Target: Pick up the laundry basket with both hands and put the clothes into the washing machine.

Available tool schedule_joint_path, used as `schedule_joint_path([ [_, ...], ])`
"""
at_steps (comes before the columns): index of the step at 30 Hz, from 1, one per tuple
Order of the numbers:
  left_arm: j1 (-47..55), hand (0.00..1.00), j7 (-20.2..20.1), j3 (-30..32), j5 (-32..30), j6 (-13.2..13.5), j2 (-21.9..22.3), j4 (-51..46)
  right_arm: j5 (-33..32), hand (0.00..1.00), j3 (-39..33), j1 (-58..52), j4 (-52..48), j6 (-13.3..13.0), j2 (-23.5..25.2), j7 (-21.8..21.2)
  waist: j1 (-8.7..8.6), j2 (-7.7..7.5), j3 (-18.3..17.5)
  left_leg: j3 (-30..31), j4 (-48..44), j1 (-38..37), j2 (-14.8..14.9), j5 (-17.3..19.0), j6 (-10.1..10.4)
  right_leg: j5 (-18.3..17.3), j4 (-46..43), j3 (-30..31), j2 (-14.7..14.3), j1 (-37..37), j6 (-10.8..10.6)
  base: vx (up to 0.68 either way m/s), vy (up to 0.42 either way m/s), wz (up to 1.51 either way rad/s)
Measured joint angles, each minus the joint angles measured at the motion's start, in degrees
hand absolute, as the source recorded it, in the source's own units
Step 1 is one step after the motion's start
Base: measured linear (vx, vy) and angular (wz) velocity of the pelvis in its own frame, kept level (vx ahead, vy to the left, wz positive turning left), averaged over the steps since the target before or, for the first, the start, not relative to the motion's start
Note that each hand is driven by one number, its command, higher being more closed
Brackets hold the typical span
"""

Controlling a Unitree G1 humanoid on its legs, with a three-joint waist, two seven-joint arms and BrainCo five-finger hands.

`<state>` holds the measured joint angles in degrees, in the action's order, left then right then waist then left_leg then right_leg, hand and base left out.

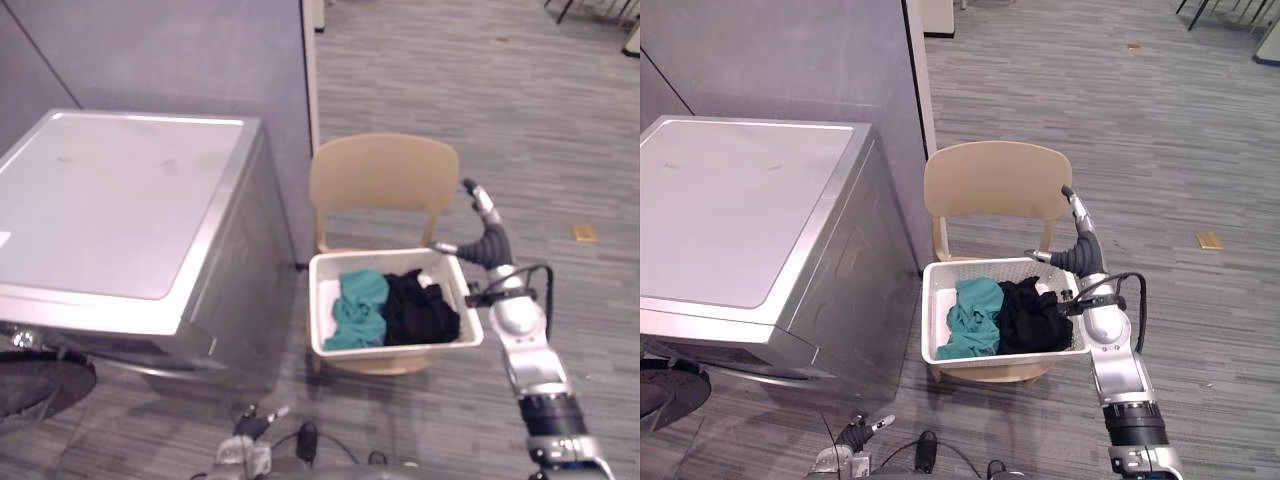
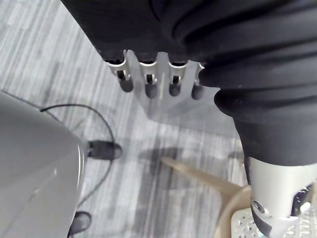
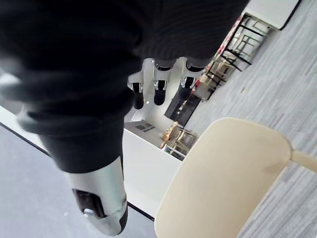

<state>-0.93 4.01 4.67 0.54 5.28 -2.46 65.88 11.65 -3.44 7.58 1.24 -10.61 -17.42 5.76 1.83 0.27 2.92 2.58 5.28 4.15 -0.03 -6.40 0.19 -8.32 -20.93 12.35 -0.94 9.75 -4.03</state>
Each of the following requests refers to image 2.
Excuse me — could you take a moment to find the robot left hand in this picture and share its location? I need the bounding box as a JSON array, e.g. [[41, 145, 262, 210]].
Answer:
[[60, 0, 317, 238]]

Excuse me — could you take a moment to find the beige wooden stool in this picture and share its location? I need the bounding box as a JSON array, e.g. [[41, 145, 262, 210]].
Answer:
[[160, 157, 254, 238]]

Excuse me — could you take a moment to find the dark robot foot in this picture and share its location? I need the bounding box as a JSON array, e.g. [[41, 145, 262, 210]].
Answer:
[[67, 211, 93, 238], [87, 139, 123, 161]]

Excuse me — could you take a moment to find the silver robot left leg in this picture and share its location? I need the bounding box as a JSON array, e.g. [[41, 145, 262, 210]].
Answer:
[[0, 89, 88, 238]]

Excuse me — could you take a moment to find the black cable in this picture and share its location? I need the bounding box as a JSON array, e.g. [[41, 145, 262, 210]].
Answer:
[[39, 103, 115, 207]]

